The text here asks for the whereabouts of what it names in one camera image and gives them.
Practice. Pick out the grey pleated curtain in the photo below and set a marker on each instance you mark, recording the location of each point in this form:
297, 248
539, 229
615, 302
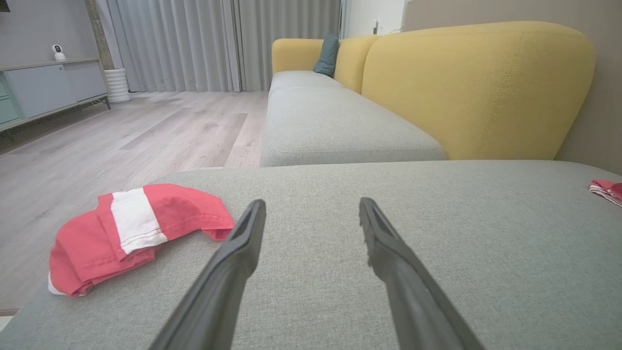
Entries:
170, 43
291, 24

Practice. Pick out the teal throw pillow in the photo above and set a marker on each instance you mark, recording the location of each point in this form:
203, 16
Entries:
328, 56

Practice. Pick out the low grey sideboard cabinet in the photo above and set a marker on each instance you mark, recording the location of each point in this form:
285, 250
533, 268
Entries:
53, 90

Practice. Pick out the long grey sofa seat cushion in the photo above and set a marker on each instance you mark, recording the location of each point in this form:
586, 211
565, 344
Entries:
330, 126

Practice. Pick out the small yellow sofa end backrest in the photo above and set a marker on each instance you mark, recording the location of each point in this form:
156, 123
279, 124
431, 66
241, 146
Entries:
294, 53

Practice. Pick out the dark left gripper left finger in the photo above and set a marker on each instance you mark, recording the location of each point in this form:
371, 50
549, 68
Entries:
218, 287

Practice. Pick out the short grey sofa seat cushion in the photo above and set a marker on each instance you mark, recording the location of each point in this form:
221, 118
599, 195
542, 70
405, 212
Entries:
296, 80

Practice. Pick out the small white wall plug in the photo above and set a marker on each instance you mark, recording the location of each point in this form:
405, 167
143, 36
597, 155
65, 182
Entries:
375, 25

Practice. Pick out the large grey sofa ottoman cushion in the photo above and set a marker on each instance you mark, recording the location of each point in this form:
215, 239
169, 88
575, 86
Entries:
316, 194

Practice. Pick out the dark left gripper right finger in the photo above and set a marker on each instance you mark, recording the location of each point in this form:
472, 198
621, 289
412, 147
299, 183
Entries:
413, 291

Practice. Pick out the red garment with white stripe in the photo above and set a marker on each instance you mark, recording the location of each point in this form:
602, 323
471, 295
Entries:
97, 248
607, 189

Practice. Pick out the small white security camera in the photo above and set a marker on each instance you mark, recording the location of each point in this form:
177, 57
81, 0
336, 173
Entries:
59, 52

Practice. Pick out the white ribbed plant pot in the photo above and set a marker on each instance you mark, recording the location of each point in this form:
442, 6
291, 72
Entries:
118, 85

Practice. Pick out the narrow yellow sofa backrest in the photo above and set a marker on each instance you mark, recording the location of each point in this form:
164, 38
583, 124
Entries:
352, 61

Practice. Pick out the green leafy indoor tree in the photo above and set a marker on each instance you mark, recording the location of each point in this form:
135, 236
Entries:
99, 34

